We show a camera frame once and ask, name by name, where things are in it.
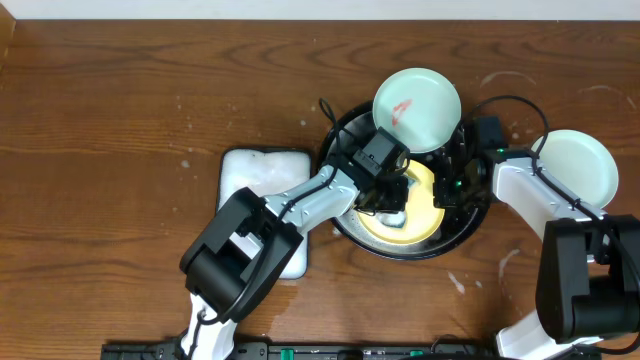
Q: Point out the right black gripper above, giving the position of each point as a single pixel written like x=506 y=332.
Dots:
x=442 y=197

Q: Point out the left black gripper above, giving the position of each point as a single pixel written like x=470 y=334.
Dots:
x=388 y=198

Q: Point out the green yellow sponge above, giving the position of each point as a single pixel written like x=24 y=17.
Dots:
x=392 y=219

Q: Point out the yellow plate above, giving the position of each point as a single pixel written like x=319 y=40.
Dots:
x=423 y=218

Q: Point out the mint green plate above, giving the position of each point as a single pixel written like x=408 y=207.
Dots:
x=582 y=165
x=419 y=107

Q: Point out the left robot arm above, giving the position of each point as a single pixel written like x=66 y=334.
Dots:
x=237 y=259

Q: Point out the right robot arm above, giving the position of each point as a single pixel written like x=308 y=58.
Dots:
x=588 y=279

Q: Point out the round black tray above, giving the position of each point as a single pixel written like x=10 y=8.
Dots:
x=458 y=223

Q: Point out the black rectangular foam tray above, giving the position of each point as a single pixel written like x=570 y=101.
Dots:
x=265 y=173

